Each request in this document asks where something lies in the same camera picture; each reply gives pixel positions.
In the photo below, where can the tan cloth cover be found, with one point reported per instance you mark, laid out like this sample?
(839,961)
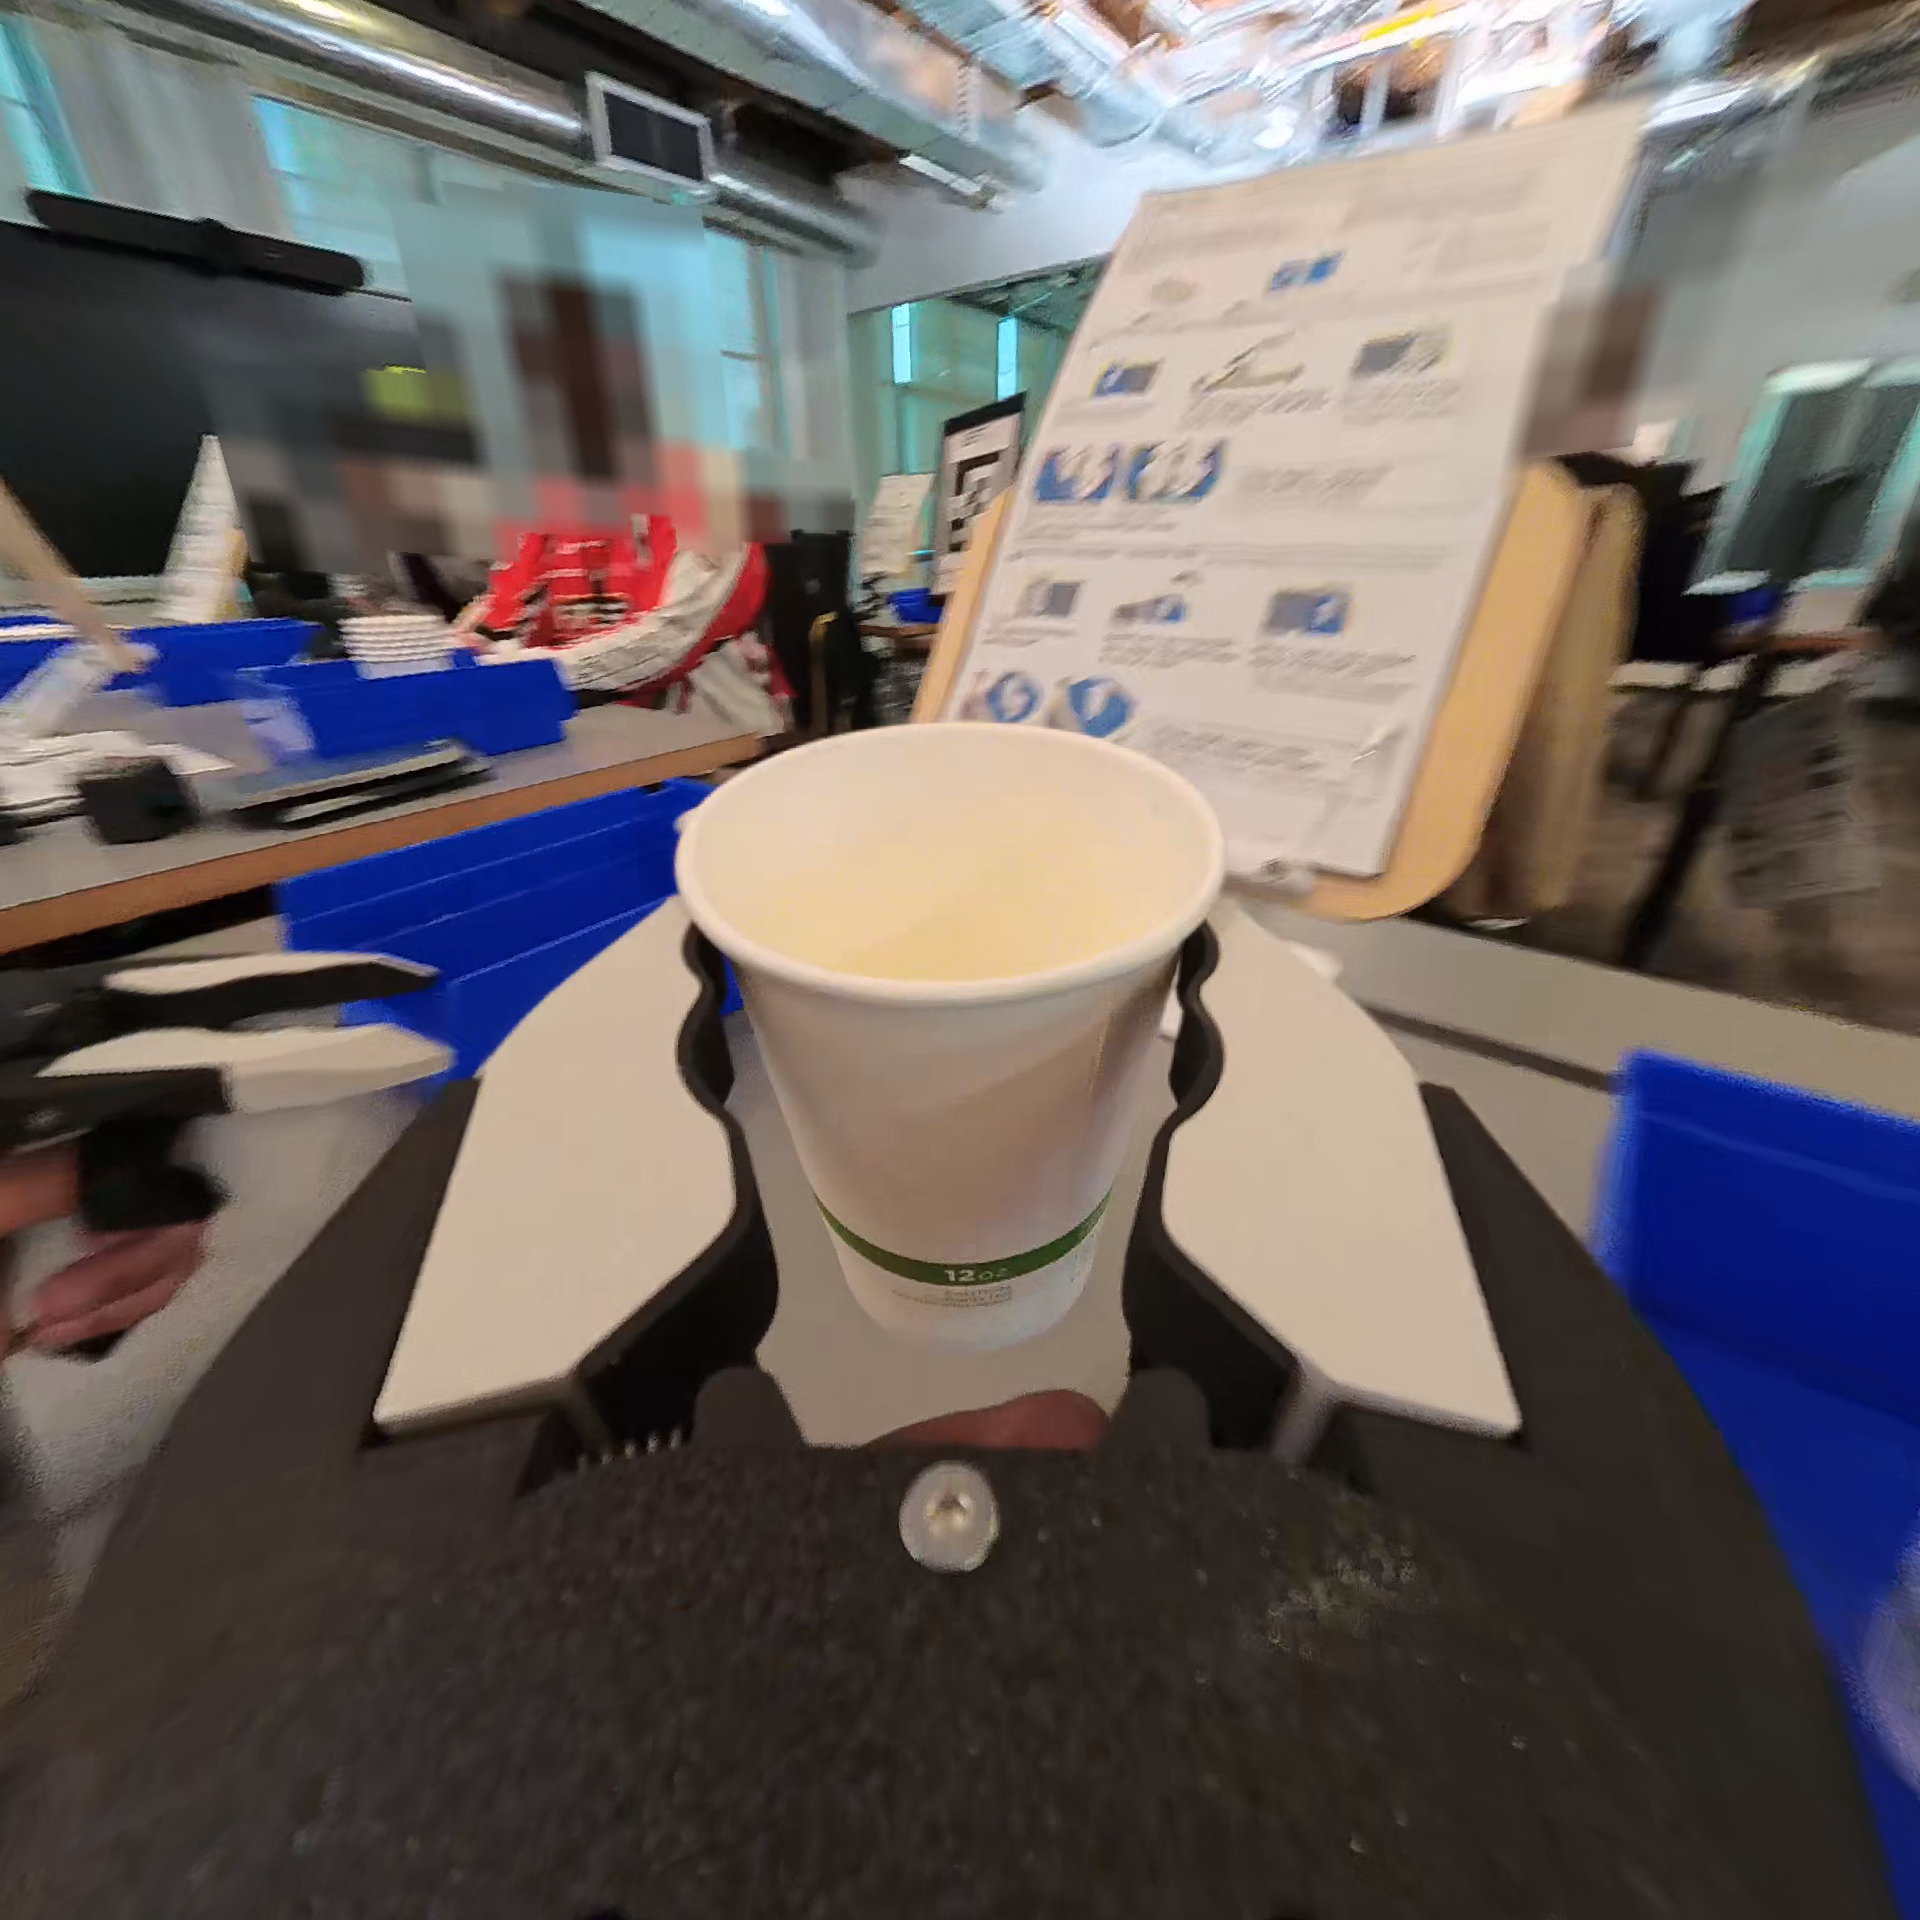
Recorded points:
(1576,674)

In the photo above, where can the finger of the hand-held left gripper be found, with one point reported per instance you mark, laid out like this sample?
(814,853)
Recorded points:
(270,987)
(317,1066)

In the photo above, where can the stack of white cups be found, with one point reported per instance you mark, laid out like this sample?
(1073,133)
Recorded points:
(398,639)

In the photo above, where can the wood-edged table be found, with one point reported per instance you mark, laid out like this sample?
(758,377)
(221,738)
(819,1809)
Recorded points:
(600,751)

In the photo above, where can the white paper cup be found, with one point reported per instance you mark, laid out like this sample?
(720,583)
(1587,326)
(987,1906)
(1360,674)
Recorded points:
(945,1049)

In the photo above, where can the black wall screen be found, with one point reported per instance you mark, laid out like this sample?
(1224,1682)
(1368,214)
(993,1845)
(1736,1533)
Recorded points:
(89,390)

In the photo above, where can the small black device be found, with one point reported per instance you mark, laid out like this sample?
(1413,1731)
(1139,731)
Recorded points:
(139,802)

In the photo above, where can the white paper strip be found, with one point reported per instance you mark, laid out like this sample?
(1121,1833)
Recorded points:
(201,523)

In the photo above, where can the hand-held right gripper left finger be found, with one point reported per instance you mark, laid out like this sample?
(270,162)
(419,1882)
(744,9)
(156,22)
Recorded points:
(556,1201)

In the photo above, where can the blue plastic bin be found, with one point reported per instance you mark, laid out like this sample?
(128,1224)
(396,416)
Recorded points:
(480,901)
(421,705)
(225,651)
(1757,1231)

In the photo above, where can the person's left hand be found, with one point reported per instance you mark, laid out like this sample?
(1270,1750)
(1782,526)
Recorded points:
(89,1283)

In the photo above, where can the white label sheets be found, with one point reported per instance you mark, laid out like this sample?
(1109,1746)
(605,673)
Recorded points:
(61,757)

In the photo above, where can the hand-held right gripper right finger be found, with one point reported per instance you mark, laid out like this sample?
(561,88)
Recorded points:
(1336,1201)

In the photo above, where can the framed marker poster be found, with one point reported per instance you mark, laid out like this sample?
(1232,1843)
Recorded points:
(975,481)

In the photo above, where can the person's right hand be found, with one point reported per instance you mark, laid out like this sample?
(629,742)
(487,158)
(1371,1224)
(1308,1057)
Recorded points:
(1004,1422)

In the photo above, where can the printed instruction sheet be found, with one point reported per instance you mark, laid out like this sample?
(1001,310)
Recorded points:
(1276,523)

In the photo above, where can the grey pouch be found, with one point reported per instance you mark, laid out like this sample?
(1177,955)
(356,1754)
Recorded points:
(360,781)

